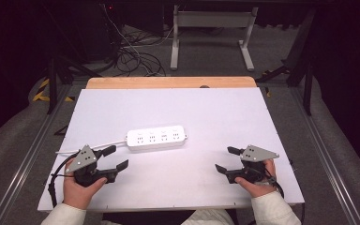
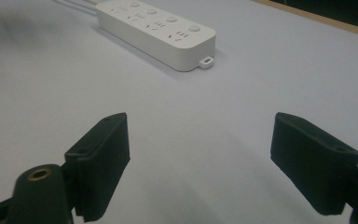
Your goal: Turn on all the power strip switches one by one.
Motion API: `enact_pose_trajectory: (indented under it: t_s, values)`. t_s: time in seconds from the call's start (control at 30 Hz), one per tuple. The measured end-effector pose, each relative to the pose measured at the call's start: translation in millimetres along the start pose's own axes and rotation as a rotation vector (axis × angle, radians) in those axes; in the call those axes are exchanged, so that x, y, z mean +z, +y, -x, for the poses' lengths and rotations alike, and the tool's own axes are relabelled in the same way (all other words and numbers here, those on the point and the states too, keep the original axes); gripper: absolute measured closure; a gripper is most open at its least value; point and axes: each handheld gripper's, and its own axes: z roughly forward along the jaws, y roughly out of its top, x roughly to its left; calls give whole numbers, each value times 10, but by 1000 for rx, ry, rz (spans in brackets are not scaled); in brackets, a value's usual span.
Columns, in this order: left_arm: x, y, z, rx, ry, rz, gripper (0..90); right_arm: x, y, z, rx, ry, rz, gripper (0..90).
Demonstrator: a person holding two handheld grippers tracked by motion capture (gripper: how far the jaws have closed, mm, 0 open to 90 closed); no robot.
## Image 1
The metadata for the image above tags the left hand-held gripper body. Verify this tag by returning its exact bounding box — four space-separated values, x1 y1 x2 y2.
65 144 119 188

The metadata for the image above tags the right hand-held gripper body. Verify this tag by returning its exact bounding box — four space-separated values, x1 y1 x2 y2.
226 144 280 185

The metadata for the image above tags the person's right hand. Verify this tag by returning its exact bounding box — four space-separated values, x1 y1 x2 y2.
233 158 278 199

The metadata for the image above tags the person's left hand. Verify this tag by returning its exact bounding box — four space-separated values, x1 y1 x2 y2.
63 157 109 211

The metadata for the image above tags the white power strip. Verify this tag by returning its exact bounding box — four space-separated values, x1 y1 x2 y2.
125 125 188 153

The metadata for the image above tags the white board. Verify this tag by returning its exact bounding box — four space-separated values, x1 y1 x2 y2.
37 87 306 213

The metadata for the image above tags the black stand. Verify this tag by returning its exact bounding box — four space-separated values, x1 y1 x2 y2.
41 3 104 115
255 6 318 117

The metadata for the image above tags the wooden table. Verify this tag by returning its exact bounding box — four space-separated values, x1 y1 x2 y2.
85 76 258 90

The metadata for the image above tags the white power strip cable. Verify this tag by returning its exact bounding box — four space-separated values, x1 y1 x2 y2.
55 140 128 155

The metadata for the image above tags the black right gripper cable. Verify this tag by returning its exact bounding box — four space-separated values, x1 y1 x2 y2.
261 167 285 200

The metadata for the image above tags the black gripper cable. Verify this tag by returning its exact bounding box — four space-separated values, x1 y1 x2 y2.
261 167 285 200
47 151 80 208

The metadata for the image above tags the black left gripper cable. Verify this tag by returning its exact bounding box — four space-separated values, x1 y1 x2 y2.
47 151 80 208

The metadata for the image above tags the metal floor rail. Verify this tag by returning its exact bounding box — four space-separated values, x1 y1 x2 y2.
0 83 73 225
289 87 360 225

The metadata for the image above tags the tangle of floor cables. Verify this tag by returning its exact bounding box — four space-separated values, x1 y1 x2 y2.
101 3 176 78

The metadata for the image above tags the grey metal desk frame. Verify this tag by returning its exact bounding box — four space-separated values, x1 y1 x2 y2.
170 4 260 72

